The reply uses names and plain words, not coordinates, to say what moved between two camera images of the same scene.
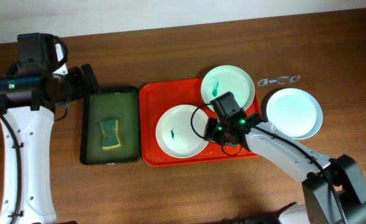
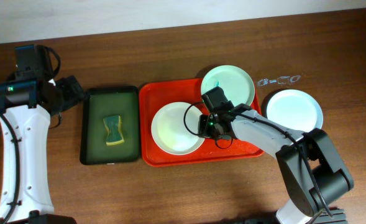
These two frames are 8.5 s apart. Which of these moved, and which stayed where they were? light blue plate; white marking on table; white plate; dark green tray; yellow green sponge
Moved: yellow green sponge; white plate
Stayed: white marking on table; light blue plate; dark green tray
